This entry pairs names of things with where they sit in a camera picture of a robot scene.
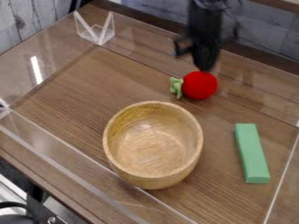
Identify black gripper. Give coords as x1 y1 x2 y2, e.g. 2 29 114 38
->
169 0 242 73

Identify clear acrylic tray walls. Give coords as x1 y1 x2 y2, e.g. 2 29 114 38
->
0 16 299 224

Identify black camera mount with cable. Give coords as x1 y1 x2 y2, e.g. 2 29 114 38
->
0 195 67 224

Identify red felt fruit green leaves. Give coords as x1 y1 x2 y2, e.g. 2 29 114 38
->
169 71 218 100

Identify green rectangular block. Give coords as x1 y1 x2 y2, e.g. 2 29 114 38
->
234 123 270 184

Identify wooden bowl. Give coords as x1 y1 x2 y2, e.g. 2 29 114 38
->
102 101 202 190

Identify clear acrylic corner bracket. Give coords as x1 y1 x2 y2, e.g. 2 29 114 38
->
73 11 114 46

